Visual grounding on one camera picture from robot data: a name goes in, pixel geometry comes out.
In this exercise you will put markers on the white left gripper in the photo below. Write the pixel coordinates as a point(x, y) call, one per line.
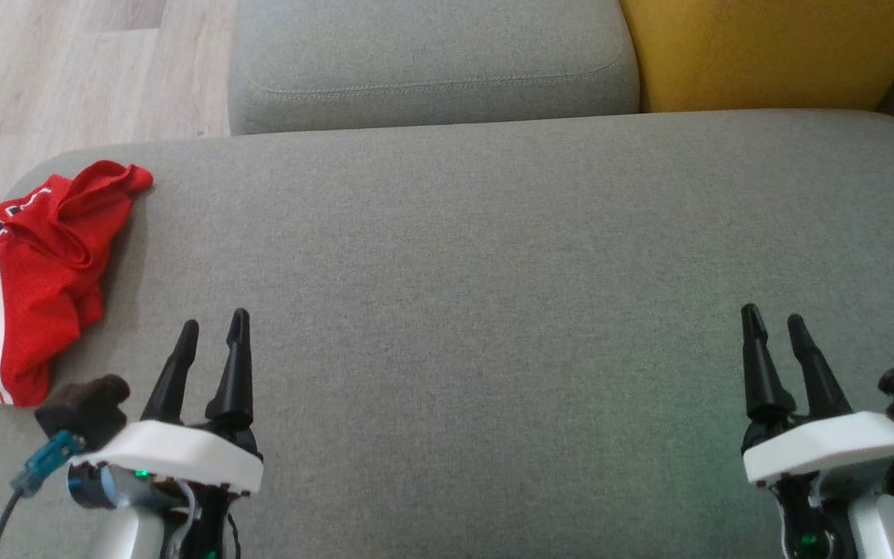
point(175, 454)

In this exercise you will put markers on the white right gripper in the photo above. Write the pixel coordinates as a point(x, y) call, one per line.
point(827, 442)

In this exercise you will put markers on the red basketball jersey number 23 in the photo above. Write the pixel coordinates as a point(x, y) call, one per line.
point(36, 326)

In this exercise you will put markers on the large grey ottoman cushion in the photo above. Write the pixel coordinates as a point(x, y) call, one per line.
point(493, 310)

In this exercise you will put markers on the yellow sofa back cushion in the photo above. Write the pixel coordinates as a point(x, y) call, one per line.
point(765, 46)

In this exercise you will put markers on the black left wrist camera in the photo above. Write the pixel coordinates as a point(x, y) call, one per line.
point(86, 407)

